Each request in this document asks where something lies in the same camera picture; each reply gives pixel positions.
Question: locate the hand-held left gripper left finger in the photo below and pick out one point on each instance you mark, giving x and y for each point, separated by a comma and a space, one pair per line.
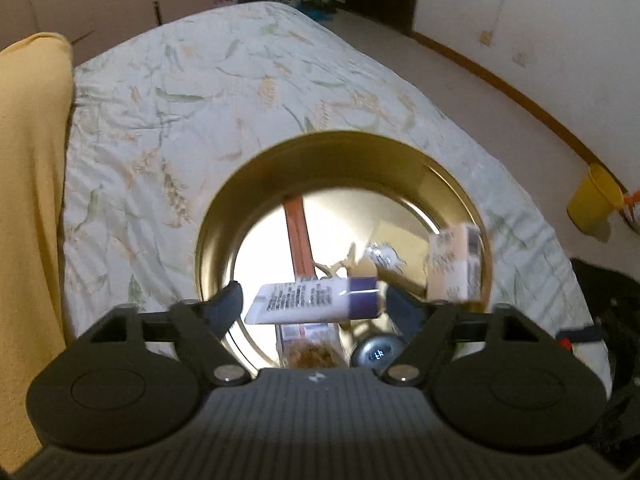
227, 305

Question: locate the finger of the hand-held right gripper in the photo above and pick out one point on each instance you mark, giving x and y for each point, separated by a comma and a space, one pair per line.
587, 335

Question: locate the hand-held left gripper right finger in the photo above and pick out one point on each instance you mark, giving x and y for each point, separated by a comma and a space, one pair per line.
405, 311

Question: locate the dark grey round device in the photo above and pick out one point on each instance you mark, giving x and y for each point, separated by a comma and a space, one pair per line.
375, 355

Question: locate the pastel tissue pack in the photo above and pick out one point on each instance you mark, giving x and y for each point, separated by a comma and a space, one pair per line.
452, 265

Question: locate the white tube with purple cap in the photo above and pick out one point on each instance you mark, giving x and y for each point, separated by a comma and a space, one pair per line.
300, 302

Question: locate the cream flower hair clip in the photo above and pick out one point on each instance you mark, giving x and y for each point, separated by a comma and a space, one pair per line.
340, 267

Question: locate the clear bag of snacks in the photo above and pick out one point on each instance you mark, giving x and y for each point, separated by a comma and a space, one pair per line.
310, 352

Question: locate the orange sachet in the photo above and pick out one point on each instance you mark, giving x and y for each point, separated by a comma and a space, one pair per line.
298, 240

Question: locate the round gold metal tin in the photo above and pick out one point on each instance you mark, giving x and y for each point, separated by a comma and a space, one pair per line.
320, 160

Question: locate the person's dark clothing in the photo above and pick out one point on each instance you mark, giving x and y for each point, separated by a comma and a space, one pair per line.
615, 285

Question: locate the orange patterned object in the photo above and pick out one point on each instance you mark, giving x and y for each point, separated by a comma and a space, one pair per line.
632, 210

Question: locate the yellow plastic cup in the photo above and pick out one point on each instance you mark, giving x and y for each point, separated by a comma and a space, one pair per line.
595, 200

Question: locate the floral bed cover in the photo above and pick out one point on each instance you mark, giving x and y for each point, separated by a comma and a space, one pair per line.
200, 110

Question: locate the yellow blanket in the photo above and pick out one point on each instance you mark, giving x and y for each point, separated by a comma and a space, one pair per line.
30, 185

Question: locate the wall socket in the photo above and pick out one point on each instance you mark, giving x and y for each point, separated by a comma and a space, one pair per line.
486, 37
522, 59

